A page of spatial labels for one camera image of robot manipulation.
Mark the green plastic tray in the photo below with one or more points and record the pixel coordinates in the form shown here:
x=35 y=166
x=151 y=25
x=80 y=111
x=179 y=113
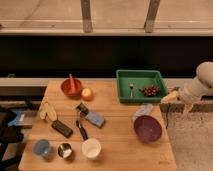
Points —
x=140 y=79

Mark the black rectangular block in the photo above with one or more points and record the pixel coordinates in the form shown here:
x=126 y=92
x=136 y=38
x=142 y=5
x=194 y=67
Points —
x=62 y=128

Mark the blue plastic cup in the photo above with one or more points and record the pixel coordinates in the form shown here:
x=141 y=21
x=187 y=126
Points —
x=42 y=148

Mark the blue sponge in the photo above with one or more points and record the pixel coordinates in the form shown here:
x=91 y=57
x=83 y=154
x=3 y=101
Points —
x=95 y=119

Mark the banana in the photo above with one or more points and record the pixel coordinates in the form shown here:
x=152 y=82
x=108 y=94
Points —
x=47 y=110

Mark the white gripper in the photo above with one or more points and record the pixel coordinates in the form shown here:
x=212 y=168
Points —
x=183 y=94

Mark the white cup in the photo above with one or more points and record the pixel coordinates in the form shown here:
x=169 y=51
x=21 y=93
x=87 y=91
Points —
x=91 y=148

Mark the red bowl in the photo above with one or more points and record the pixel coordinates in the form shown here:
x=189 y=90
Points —
x=65 y=87

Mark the clear plastic bag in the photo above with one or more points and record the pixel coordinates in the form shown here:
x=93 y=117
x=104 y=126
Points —
x=144 y=109

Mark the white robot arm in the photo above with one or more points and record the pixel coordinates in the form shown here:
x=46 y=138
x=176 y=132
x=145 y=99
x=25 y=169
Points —
x=192 y=92

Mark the red utensil in bowl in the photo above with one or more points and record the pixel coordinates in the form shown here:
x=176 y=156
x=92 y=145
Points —
x=72 y=84

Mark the bunch of red grapes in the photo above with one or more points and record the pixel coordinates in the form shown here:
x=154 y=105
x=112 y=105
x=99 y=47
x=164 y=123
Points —
x=150 y=91

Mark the apple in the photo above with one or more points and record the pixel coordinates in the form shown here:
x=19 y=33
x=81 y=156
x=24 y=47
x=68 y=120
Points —
x=87 y=94

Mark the small metal cup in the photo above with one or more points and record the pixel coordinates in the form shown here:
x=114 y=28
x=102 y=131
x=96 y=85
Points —
x=65 y=150

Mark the purple bowl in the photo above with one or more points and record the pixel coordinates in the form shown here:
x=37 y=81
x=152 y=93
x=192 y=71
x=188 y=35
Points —
x=147 y=128

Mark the black chair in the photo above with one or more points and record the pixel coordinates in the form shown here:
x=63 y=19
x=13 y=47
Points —
x=8 y=134

